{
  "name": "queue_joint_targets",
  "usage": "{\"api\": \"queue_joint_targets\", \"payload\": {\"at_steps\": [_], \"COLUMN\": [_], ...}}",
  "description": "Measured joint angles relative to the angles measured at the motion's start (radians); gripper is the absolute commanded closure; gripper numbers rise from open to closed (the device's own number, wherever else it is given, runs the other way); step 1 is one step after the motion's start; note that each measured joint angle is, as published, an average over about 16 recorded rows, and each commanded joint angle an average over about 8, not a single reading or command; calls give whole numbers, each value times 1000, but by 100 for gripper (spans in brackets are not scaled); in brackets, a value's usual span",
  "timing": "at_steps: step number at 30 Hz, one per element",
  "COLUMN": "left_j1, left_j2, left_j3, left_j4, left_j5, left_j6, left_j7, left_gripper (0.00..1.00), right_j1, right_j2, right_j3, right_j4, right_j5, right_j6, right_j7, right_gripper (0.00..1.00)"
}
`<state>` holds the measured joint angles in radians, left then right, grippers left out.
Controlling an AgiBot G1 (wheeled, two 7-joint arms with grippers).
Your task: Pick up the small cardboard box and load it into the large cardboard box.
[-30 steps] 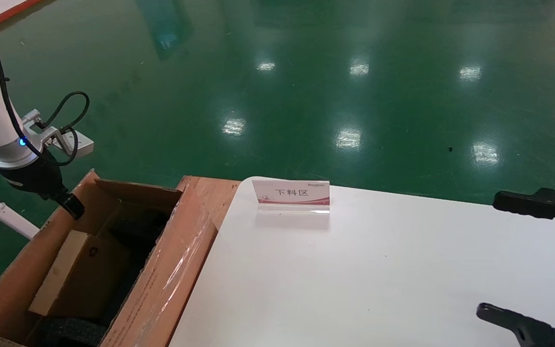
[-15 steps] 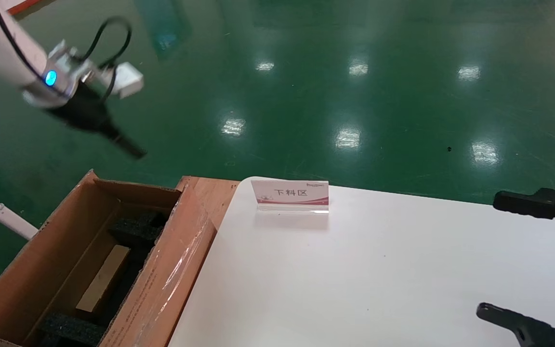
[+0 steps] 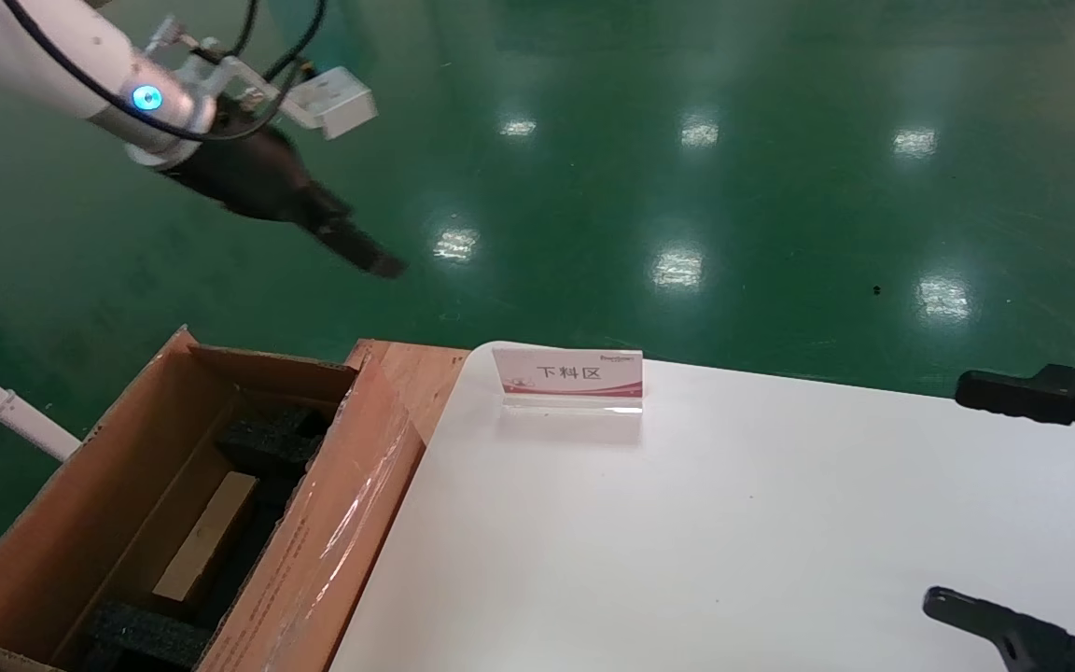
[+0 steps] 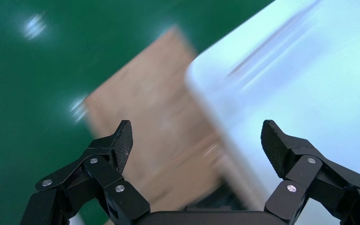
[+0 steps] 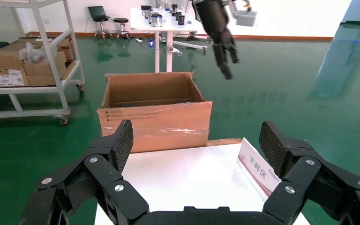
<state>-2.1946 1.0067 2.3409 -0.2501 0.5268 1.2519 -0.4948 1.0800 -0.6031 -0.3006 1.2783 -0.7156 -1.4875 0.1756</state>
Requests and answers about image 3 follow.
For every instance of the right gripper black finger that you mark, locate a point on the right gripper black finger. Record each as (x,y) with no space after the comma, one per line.
(1032,649)
(1013,397)

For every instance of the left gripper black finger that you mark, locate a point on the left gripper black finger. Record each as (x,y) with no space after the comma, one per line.
(356,258)
(365,238)

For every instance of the large open cardboard box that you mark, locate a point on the large open cardboard box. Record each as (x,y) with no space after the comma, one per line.
(332,541)

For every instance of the acrylic sign with red print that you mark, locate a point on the acrylic sign with red print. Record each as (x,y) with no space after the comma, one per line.
(565,373)

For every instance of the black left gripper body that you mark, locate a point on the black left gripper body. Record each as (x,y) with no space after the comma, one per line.
(248,173)

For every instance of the black foam block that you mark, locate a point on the black foam block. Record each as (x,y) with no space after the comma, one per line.
(276,439)
(141,639)

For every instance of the white tube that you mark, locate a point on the white tube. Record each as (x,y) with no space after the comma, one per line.
(6,406)

